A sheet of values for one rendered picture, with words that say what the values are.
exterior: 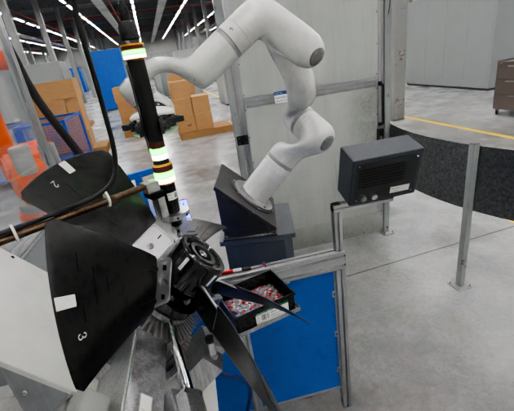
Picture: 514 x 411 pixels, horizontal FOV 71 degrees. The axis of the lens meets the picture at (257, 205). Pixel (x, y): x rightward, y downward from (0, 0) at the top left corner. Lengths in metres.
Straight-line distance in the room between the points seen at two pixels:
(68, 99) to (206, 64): 7.79
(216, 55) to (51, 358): 0.76
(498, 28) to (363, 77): 7.65
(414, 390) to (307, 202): 1.52
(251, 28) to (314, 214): 2.16
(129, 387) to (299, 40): 0.90
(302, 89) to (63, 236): 0.90
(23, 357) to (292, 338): 1.09
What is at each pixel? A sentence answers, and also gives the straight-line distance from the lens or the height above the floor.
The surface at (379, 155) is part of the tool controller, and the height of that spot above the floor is 1.23.
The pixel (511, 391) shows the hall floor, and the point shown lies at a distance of 2.23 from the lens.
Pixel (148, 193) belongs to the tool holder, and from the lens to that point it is 0.79.
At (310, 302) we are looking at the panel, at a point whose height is 0.65.
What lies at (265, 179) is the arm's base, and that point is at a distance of 1.43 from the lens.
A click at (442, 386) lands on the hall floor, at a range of 2.15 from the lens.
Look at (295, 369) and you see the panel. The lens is 1.74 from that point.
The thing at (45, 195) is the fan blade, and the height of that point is 1.40.
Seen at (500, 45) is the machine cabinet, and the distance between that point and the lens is 10.45.
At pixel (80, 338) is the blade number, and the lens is 0.55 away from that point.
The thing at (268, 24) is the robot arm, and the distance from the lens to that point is 1.04.
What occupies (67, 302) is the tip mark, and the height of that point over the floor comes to 1.34.
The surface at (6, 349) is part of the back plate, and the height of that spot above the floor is 1.20.
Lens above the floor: 1.61
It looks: 23 degrees down
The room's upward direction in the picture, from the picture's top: 8 degrees counter-clockwise
